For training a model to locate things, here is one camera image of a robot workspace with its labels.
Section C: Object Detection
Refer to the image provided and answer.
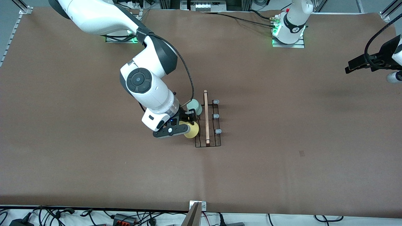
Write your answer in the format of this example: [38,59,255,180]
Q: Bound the black power adapter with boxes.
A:
[9,218,35,226]

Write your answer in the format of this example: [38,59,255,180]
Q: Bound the pale green plastic cup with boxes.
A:
[186,99,203,115]

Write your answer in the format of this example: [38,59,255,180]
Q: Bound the black wire cup holder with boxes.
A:
[194,90,222,148]

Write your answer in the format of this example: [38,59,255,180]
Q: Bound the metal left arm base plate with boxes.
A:
[272,35,305,49]

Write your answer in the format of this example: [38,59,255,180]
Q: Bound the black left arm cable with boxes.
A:
[364,19,402,70]

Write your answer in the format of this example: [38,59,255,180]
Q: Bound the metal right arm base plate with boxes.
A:
[101,31,139,44]

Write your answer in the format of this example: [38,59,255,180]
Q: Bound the long black base cable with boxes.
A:
[200,11,277,30]

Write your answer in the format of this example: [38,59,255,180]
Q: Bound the yellow plastic cup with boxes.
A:
[183,121,200,139]

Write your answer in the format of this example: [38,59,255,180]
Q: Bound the black looped floor cable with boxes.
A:
[314,215,345,223]

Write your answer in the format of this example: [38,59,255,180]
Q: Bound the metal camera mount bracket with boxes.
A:
[181,201,207,226]

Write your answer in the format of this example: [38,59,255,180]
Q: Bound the black orange connector block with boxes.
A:
[112,213,136,226]

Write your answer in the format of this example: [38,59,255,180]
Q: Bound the short black base cable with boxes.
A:
[249,9,274,21]

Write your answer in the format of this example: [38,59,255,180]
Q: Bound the white power strip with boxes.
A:
[190,0,227,12]

